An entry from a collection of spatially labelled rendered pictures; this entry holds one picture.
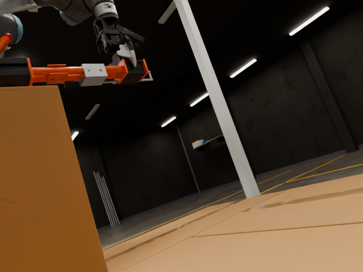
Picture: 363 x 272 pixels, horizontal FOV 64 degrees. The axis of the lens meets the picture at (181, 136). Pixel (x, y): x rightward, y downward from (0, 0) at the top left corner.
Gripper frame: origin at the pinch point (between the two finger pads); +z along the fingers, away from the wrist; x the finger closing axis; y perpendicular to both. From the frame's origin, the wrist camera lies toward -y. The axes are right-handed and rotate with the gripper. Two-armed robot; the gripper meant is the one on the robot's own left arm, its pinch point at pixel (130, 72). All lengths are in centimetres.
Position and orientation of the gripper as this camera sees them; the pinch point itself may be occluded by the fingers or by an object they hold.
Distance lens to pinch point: 101.3
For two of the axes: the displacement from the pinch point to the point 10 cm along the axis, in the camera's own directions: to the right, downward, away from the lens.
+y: -7.9, 1.6, -6.0
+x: 5.3, -3.2, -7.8
